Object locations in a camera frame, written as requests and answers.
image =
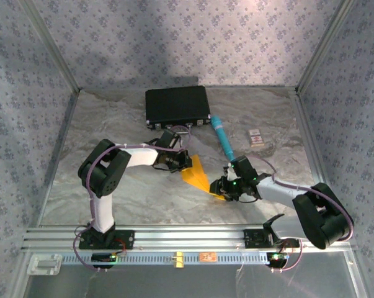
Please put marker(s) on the orange paper sheet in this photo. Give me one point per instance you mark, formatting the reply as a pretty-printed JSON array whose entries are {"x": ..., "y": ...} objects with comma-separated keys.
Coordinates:
[{"x": 197, "y": 178}]

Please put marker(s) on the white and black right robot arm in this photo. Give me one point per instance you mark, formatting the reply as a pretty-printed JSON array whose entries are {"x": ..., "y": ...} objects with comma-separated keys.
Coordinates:
[{"x": 279, "y": 192}]

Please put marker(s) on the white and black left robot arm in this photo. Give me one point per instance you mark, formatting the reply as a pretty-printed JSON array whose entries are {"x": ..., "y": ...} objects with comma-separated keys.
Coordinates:
[{"x": 141, "y": 156}]

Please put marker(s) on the small printed card box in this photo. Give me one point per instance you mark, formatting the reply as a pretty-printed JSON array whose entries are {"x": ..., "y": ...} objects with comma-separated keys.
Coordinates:
[{"x": 256, "y": 138}]

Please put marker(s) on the black briefcase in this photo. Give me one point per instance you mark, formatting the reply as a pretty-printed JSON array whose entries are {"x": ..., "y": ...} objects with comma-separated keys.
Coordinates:
[{"x": 177, "y": 104}]

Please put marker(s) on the orange label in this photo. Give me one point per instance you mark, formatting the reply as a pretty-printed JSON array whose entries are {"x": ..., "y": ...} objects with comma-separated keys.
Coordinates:
[{"x": 208, "y": 256}]

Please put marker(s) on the right controller board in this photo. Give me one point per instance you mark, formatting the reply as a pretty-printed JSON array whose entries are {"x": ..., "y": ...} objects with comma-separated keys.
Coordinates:
[{"x": 276, "y": 258}]

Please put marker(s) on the controller board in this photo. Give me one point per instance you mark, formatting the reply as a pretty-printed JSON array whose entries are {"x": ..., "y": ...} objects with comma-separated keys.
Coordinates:
[
  {"x": 276, "y": 258},
  {"x": 104, "y": 257}
]

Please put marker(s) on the yellow clip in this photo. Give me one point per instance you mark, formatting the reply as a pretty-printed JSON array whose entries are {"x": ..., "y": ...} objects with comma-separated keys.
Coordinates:
[{"x": 178, "y": 259}]

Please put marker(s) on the left controller board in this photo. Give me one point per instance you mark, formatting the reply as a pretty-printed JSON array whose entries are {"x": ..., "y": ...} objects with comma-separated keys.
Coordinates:
[{"x": 104, "y": 257}]

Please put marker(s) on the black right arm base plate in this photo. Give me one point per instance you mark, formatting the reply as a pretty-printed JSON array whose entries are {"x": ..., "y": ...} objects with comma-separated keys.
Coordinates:
[{"x": 255, "y": 239}]

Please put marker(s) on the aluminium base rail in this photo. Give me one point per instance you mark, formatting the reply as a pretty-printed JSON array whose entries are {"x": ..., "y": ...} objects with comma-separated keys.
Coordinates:
[{"x": 189, "y": 237}]

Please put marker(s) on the aluminium side rail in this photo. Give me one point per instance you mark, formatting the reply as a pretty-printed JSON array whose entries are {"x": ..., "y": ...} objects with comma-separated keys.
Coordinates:
[
  {"x": 59, "y": 155},
  {"x": 310, "y": 139}
]

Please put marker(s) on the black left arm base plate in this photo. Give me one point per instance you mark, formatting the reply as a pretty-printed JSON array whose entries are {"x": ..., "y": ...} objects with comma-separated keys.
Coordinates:
[{"x": 124, "y": 239}]

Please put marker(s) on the aluminium frame post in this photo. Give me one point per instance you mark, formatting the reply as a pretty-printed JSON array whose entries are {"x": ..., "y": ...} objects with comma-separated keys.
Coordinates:
[{"x": 323, "y": 46}]

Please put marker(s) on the white plastic bracket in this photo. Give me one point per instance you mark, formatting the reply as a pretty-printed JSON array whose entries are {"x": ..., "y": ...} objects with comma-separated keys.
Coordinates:
[{"x": 44, "y": 264}]

